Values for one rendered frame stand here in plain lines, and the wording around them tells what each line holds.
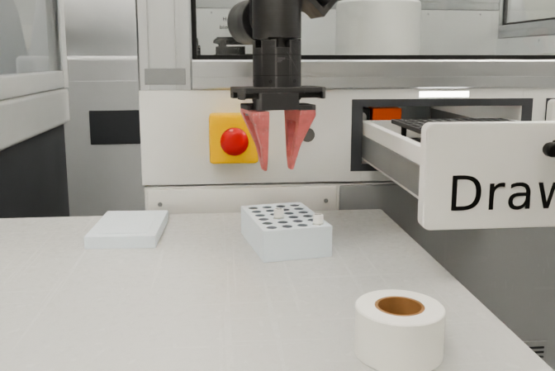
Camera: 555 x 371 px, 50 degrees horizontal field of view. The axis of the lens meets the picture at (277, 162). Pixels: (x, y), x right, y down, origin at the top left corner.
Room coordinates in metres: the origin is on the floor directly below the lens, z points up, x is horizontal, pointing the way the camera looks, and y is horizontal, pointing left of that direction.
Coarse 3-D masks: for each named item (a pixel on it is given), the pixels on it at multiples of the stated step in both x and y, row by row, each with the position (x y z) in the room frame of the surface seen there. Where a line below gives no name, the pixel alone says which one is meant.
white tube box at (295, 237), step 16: (256, 208) 0.77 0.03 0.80; (272, 208) 0.76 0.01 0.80; (288, 208) 0.76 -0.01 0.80; (304, 208) 0.76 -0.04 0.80; (256, 224) 0.69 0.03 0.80; (272, 224) 0.69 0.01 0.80; (288, 224) 0.69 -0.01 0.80; (304, 224) 0.69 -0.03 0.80; (256, 240) 0.69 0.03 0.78; (272, 240) 0.66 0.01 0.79; (288, 240) 0.67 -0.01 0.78; (304, 240) 0.67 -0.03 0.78; (320, 240) 0.68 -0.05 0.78; (272, 256) 0.66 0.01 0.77; (288, 256) 0.67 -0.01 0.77; (304, 256) 0.67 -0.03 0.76; (320, 256) 0.68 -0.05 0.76
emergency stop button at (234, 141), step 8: (232, 128) 0.84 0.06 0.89; (224, 136) 0.84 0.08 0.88; (232, 136) 0.84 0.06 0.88; (240, 136) 0.84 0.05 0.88; (224, 144) 0.84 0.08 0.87; (232, 144) 0.84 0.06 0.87; (240, 144) 0.84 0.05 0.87; (248, 144) 0.85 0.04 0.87; (232, 152) 0.84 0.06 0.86; (240, 152) 0.84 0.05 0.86
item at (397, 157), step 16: (368, 128) 0.90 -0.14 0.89; (384, 128) 0.85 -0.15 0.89; (400, 128) 0.95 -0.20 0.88; (368, 144) 0.89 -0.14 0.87; (384, 144) 0.81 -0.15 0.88; (400, 144) 0.74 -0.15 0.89; (416, 144) 0.69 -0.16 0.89; (368, 160) 0.89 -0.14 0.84; (384, 160) 0.80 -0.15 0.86; (400, 160) 0.73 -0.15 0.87; (416, 160) 0.68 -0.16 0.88; (400, 176) 0.73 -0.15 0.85; (416, 176) 0.67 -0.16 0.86; (416, 192) 0.67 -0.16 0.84
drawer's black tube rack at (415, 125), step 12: (396, 120) 0.90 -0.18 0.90; (408, 120) 0.90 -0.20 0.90; (420, 120) 0.90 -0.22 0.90; (432, 120) 0.90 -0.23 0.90; (444, 120) 0.90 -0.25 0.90; (456, 120) 0.90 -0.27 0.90; (468, 120) 0.91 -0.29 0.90; (480, 120) 0.91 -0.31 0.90; (492, 120) 0.90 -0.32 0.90; (504, 120) 0.91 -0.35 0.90; (420, 132) 0.78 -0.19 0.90
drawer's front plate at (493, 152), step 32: (448, 128) 0.60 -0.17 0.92; (480, 128) 0.60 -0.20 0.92; (512, 128) 0.60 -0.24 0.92; (544, 128) 0.61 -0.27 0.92; (448, 160) 0.60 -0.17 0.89; (480, 160) 0.60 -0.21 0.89; (512, 160) 0.60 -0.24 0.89; (544, 160) 0.61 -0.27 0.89; (448, 192) 0.60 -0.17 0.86; (512, 192) 0.60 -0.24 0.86; (448, 224) 0.60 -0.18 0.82; (480, 224) 0.60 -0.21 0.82; (512, 224) 0.60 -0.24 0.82; (544, 224) 0.61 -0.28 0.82
